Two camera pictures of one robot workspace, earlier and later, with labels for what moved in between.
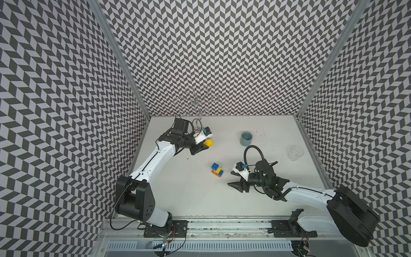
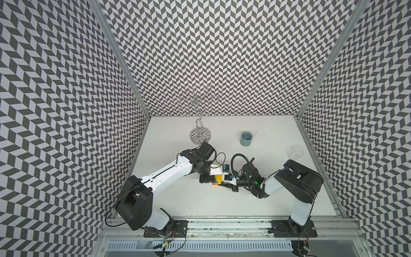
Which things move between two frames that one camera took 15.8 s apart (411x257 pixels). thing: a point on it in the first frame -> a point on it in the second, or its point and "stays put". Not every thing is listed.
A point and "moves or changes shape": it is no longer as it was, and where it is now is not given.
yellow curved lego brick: x=208 y=142 moves or changes shape
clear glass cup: x=295 y=153 stays put
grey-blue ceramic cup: x=245 y=138 stays put
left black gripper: x=197 y=148 -> x=203 y=179
